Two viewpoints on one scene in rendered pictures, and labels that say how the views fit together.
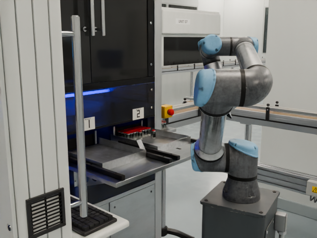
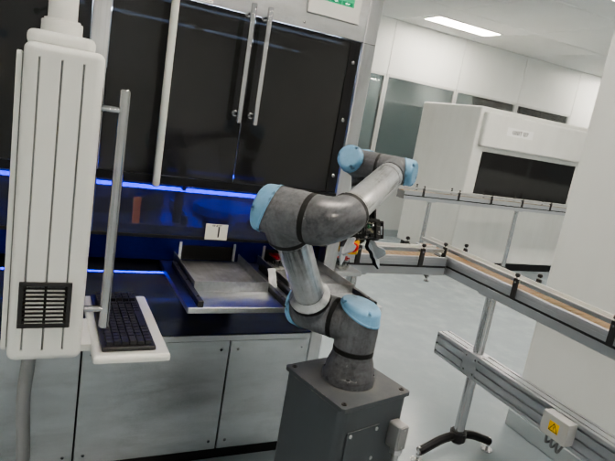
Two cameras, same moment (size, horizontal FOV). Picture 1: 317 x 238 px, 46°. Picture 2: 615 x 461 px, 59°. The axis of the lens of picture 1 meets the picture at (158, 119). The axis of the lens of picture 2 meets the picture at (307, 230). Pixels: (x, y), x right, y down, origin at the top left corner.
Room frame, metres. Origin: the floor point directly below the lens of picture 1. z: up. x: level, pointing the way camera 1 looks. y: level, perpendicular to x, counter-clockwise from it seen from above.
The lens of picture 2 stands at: (0.04, -0.68, 1.49)
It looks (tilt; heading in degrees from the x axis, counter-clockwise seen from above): 12 degrees down; 21
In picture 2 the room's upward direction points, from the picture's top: 10 degrees clockwise
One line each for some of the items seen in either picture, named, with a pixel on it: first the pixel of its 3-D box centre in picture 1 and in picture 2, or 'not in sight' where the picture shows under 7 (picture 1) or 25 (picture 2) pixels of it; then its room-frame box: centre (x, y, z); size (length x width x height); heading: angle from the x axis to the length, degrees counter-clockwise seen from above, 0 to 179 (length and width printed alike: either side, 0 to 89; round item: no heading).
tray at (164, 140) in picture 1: (150, 138); (302, 273); (1.95, 0.04, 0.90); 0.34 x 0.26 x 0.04; 48
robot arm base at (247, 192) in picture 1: (241, 184); (350, 361); (1.44, -0.34, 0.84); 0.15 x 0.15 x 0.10
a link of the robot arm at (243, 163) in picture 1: (241, 157); (355, 322); (1.44, -0.33, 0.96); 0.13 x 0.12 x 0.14; 87
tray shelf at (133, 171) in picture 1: (137, 152); (267, 284); (1.77, 0.10, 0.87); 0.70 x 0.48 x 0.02; 138
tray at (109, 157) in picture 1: (100, 152); (218, 271); (1.69, 0.27, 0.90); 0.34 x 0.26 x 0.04; 48
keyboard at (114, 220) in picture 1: (65, 208); (120, 317); (1.27, 0.34, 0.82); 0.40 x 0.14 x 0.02; 48
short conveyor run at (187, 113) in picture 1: (176, 113); (383, 253); (2.52, -0.12, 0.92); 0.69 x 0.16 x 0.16; 138
